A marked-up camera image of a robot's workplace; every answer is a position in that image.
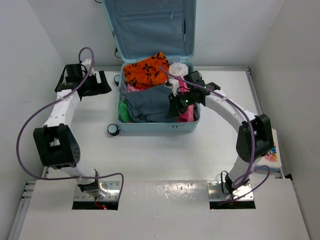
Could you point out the magenta cloth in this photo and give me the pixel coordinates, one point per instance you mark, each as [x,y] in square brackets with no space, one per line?
[188,116]

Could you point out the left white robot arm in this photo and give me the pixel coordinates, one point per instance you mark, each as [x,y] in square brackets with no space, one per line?
[56,145]

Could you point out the white first aid case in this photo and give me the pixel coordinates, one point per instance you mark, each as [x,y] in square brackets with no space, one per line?
[273,158]

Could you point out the grey-blue garment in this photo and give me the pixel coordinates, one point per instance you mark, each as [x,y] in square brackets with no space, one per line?
[150,105]

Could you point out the front suitcase wheel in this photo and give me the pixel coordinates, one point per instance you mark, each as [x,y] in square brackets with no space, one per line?
[113,130]

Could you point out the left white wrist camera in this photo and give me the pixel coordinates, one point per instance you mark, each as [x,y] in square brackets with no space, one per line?
[87,63]

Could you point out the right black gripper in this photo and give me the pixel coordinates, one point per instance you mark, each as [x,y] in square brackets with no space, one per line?
[175,109]

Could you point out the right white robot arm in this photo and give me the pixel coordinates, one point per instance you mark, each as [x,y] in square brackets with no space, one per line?
[254,132]

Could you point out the orange patterned fleece cloth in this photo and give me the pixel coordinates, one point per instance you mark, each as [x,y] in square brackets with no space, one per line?
[147,73]

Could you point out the light blue hardshell suitcase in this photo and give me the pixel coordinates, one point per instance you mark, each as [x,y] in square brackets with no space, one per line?
[142,28]

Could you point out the rear suitcase wheel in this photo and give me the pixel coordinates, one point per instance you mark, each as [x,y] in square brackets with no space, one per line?
[117,79]

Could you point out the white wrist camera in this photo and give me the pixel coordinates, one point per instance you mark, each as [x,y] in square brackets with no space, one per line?
[87,63]
[175,85]

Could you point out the green towel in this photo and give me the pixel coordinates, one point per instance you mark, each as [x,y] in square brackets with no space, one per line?
[124,112]

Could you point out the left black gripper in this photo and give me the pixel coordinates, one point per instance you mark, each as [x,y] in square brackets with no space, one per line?
[100,88]

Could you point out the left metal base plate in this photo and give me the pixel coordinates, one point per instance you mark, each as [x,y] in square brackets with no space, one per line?
[100,190]

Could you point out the metal base plate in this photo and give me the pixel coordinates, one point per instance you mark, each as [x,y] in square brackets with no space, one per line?
[100,190]
[217,192]

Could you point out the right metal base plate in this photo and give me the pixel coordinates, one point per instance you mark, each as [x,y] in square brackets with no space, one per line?
[217,192]

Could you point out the white plastic bag bundle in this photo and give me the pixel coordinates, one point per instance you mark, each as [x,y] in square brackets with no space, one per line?
[179,69]

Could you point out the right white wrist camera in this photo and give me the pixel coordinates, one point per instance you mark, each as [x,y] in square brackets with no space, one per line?
[175,85]

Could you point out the suitcase wheel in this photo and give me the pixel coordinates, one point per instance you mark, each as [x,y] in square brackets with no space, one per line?
[117,79]
[113,130]

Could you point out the pink sweatshirt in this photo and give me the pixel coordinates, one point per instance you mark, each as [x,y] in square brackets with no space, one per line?
[131,88]

